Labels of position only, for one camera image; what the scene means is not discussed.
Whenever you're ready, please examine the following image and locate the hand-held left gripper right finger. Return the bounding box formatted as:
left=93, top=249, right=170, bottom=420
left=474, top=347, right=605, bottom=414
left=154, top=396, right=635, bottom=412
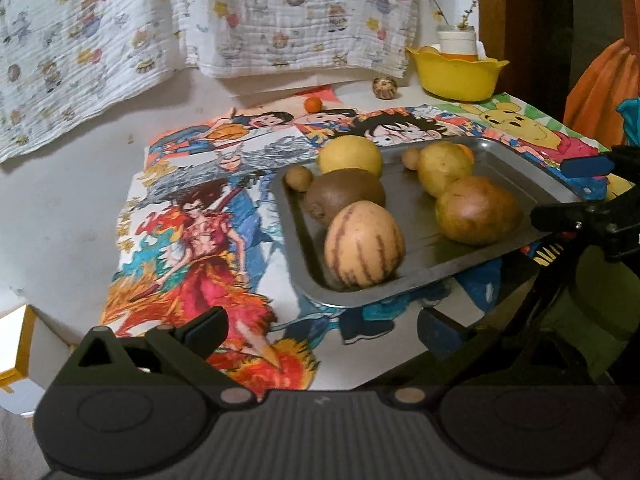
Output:
left=395, top=307, right=591, bottom=405

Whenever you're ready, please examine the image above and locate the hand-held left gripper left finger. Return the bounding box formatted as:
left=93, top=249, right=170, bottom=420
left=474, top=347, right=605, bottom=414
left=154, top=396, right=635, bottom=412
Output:
left=57, top=306, right=253, bottom=406

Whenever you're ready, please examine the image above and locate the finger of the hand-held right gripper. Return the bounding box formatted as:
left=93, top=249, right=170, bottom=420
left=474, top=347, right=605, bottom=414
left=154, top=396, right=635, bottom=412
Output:
left=560, top=146, right=640, bottom=186
left=530, top=197, right=613, bottom=233

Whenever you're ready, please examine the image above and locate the brown orange mango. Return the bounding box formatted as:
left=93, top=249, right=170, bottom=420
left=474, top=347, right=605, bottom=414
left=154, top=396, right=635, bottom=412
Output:
left=435, top=176, right=523, bottom=247

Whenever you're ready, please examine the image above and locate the metal baking tray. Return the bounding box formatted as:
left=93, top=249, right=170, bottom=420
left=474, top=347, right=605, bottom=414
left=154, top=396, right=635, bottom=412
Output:
left=270, top=136, right=583, bottom=308

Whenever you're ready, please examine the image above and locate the striped pepino melon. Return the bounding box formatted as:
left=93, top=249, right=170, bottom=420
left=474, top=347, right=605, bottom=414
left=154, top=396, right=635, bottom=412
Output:
left=324, top=200, right=407, bottom=289

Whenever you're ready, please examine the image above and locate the yellow potato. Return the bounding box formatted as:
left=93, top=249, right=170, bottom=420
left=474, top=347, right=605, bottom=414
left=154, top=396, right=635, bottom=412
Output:
left=417, top=141, right=475, bottom=199

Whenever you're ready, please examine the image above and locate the brown kiwi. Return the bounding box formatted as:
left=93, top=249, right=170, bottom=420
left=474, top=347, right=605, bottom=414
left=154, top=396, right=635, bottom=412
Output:
left=303, top=169, right=387, bottom=228

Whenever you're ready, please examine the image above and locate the yellow lemon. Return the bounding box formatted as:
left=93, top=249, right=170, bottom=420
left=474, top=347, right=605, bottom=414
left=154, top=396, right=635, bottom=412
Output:
left=318, top=135, right=384, bottom=178

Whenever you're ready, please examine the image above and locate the person's grey green clothing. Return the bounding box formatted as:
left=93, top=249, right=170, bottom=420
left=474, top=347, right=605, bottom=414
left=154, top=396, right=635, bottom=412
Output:
left=540, top=245, right=640, bottom=381

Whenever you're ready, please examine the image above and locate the orange cloth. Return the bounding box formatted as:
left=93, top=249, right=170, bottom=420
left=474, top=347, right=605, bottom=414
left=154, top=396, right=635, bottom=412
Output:
left=562, top=0, right=640, bottom=148

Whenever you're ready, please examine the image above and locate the cartoon printed table mat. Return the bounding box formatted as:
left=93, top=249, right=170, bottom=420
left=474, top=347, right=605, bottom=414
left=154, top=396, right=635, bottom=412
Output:
left=100, top=92, right=633, bottom=391

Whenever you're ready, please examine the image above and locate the yellow plastic bowl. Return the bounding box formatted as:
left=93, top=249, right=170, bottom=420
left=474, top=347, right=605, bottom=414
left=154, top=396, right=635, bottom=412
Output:
left=406, top=45, right=510, bottom=102

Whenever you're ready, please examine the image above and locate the dark wooden door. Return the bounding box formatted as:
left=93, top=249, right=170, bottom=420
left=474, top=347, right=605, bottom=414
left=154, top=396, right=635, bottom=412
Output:
left=475, top=0, right=621, bottom=126

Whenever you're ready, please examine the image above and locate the white jar with twigs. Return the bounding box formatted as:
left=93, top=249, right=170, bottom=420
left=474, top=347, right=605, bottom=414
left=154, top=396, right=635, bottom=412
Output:
left=425, top=0, right=480, bottom=58

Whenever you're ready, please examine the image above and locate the yellow edged white box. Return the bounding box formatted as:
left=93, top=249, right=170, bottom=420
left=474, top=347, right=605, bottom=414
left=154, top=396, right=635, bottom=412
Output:
left=0, top=305, right=38, bottom=393

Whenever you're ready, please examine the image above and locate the white cartoon printed blanket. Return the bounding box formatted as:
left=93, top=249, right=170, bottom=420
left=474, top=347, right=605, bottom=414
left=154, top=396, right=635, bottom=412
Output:
left=0, top=0, right=201, bottom=163
left=170, top=0, right=418, bottom=79

